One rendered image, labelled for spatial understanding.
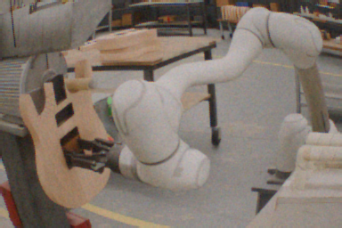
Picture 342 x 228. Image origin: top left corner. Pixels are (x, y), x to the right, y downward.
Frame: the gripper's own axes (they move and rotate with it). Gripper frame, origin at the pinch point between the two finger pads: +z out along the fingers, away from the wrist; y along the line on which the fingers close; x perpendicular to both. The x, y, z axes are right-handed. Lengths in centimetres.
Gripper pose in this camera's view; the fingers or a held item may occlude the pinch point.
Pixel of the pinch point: (73, 149)
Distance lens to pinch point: 145.5
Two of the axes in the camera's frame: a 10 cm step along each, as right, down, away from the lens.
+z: -8.4, -0.7, 5.4
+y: 5.2, -4.1, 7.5
